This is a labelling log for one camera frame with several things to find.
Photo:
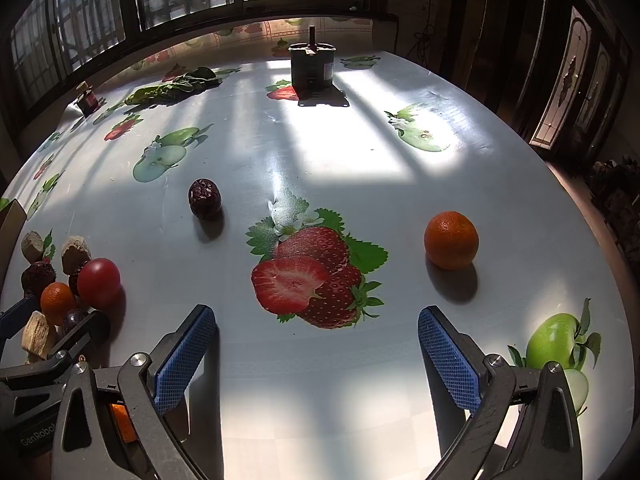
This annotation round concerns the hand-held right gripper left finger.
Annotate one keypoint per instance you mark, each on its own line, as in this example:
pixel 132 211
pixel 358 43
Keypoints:
pixel 184 357

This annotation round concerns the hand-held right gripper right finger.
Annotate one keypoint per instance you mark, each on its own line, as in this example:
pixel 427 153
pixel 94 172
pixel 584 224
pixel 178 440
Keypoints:
pixel 449 360

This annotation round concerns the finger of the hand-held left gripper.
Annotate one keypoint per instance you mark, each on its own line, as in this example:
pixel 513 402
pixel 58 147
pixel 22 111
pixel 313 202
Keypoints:
pixel 16 314
pixel 85 331

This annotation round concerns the beige dried root chunk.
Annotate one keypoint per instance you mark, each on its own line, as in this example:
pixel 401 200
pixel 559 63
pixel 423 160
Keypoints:
pixel 75 254
pixel 39 335

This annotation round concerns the dried red date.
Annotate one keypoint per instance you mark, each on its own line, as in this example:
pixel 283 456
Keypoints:
pixel 205 199
pixel 37 277
pixel 74 281

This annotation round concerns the dark purple round fruit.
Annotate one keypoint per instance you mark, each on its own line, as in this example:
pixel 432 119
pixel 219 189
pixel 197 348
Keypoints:
pixel 75 318

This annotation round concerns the small orange mandarin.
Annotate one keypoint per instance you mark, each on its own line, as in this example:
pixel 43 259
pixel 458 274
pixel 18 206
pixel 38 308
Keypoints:
pixel 56 301

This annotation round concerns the red tomato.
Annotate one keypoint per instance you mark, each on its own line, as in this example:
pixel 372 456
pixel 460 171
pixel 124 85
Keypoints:
pixel 98 282

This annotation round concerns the small brown nut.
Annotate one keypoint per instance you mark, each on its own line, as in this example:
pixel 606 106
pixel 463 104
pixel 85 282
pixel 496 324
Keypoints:
pixel 32 246

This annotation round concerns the brown cardboard box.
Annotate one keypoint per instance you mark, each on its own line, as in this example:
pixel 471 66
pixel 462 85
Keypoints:
pixel 10 230

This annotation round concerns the large orange mandarin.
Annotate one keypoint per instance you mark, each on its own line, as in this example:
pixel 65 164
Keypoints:
pixel 451 240

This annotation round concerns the fruit print tablecloth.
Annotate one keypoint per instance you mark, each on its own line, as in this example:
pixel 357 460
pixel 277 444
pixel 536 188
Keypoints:
pixel 310 175

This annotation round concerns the small dark red jar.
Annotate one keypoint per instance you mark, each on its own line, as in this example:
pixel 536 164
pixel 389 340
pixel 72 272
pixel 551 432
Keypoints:
pixel 88 101

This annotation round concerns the green leafy vegetable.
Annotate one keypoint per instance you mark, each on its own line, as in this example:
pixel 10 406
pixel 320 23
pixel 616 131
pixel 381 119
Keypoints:
pixel 172 87

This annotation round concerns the glass panel door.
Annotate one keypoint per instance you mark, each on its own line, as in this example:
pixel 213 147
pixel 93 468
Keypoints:
pixel 570 75

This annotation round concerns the black electric motor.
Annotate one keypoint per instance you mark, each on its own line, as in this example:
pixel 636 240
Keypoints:
pixel 312 67

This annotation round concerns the barred window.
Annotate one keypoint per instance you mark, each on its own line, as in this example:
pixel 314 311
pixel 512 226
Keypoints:
pixel 130 5

